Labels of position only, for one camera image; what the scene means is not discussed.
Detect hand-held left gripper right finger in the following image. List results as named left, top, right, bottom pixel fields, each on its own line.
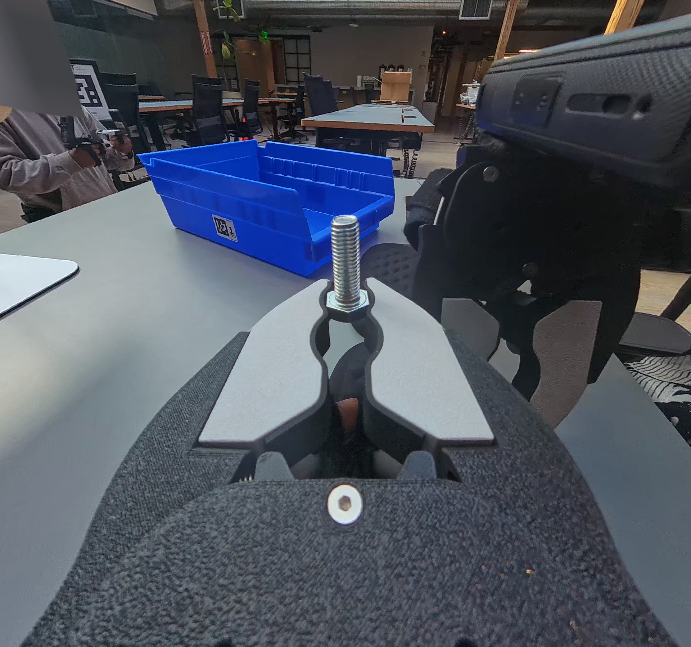
left=361, top=275, right=497, bottom=452

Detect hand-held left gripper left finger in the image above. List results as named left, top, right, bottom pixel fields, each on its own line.
left=198, top=278, right=335, bottom=450

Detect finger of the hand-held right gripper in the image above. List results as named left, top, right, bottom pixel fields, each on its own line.
left=441, top=298, right=528, bottom=384
left=530, top=300, right=604, bottom=432

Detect silver hex bolt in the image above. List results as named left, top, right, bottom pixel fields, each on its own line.
left=325, top=215, right=371, bottom=313

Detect blue plastic bin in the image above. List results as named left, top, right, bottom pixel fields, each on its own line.
left=137, top=139, right=396, bottom=277

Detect person's left hand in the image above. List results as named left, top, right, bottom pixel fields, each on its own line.
left=328, top=343, right=369, bottom=427

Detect black office chair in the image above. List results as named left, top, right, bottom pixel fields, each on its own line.
left=302, top=72, right=341, bottom=118
left=103, top=72, right=152, bottom=153
left=240, top=79, right=265, bottom=140
left=191, top=75, right=230, bottom=145
left=618, top=312, right=691, bottom=356

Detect black honeycomb wrist pad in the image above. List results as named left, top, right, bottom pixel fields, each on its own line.
left=363, top=243, right=427, bottom=294

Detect black white patterned pants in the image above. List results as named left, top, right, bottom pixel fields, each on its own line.
left=626, top=352, right=691, bottom=445

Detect brown cardboard box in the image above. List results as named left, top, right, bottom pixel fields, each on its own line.
left=380, top=70, right=414, bottom=102

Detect grey background desk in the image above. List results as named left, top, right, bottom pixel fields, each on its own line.
left=301, top=103, right=435, bottom=172

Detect black white marker sign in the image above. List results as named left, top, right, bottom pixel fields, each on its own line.
left=70, top=58, right=117, bottom=121

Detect green hanging plant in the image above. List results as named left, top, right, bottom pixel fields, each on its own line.
left=215, top=0, right=241, bottom=59

